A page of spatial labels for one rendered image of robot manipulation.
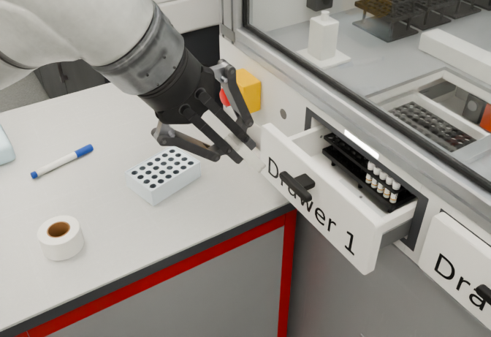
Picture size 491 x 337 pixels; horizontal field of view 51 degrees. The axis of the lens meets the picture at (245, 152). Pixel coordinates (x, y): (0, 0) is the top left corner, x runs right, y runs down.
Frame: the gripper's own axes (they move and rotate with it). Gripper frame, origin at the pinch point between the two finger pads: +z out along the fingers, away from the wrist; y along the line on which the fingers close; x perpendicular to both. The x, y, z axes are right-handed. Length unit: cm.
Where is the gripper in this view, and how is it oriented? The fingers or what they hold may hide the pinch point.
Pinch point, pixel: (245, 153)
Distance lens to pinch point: 70.6
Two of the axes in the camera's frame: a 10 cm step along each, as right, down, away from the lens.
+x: -5.3, -5.2, 6.7
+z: 4.8, 4.7, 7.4
